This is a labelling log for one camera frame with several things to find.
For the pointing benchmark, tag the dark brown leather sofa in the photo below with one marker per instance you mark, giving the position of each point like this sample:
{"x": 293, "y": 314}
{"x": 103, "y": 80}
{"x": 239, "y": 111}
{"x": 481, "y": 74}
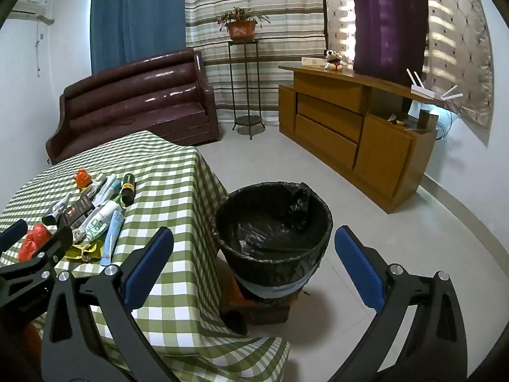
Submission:
{"x": 131, "y": 99}

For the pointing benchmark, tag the potted plant orange planter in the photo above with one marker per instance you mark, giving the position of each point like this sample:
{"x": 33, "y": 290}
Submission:
{"x": 240, "y": 30}

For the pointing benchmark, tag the blue curtain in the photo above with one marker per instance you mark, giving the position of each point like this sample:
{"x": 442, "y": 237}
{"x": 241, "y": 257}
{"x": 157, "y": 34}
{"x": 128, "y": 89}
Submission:
{"x": 135, "y": 16}

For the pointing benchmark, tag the dark purple curtain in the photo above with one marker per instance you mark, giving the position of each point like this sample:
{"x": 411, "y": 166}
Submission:
{"x": 381, "y": 20}

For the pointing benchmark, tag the small orange plastic bag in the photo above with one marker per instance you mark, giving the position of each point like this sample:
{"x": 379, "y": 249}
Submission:
{"x": 81, "y": 177}

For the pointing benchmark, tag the white flat box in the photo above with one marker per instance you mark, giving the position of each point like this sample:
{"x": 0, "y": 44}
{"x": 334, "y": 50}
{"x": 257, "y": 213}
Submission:
{"x": 313, "y": 62}

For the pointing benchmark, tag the white air conditioner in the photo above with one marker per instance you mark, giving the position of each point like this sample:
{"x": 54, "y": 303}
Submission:
{"x": 32, "y": 10}

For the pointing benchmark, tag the green checkered tablecloth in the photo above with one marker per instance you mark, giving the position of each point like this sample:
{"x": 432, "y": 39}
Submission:
{"x": 171, "y": 175}

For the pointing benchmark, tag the beige patterned curtain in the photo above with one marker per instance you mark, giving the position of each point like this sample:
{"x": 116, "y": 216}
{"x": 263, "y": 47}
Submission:
{"x": 457, "y": 28}

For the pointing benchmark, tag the black metal plant stand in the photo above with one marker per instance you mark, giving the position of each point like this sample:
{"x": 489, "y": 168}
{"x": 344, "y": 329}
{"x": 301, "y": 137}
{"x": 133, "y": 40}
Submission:
{"x": 248, "y": 121}

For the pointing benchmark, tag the grey white packet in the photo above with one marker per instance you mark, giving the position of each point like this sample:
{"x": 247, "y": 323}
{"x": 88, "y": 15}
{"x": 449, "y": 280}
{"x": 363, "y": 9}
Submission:
{"x": 55, "y": 209}

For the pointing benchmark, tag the green white wrapper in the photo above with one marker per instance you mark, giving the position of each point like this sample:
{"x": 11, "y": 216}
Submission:
{"x": 85, "y": 251}

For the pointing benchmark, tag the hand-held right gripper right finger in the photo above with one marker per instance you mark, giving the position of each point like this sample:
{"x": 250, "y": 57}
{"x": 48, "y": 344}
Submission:
{"x": 360, "y": 270}

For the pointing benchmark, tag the mouse plush toy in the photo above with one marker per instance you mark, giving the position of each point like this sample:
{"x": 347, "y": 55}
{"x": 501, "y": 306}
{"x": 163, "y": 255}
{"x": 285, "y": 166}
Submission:
{"x": 333, "y": 60}

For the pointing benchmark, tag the black packet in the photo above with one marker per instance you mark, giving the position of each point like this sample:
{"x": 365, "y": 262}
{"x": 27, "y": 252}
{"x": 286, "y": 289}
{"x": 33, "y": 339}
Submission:
{"x": 77, "y": 211}

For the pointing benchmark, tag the white tube light blue cap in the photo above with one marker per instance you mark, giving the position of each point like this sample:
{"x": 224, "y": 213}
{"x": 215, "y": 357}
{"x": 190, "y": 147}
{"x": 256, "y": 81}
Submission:
{"x": 111, "y": 189}

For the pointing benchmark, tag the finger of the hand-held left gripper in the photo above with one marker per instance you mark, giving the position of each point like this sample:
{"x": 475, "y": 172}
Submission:
{"x": 12, "y": 234}
{"x": 57, "y": 244}

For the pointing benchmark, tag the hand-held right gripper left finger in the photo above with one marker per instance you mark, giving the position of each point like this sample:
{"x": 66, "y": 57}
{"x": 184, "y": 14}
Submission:
{"x": 147, "y": 266}

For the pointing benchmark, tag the white tube green print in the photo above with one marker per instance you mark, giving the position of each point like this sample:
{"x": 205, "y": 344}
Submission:
{"x": 97, "y": 227}

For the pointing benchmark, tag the wooden cabinet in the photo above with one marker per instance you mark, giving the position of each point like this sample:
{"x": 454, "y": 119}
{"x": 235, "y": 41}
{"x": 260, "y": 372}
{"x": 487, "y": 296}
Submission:
{"x": 330, "y": 135}

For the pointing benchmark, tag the brown wooden stool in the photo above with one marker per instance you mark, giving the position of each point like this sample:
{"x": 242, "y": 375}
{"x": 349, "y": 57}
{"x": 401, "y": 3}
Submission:
{"x": 270, "y": 314}

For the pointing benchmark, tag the white router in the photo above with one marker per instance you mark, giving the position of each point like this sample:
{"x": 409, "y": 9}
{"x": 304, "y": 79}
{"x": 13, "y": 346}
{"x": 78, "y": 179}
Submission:
{"x": 423, "y": 91}

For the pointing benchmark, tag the round bin with black liner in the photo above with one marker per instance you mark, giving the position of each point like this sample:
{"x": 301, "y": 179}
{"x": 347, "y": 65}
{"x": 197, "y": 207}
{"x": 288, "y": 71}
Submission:
{"x": 270, "y": 227}

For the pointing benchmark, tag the small brown box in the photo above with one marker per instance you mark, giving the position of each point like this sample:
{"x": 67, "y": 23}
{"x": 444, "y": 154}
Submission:
{"x": 428, "y": 120}

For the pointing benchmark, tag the striped curtain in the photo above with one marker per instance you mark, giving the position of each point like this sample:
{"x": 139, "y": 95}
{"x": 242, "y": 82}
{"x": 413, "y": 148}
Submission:
{"x": 278, "y": 16}

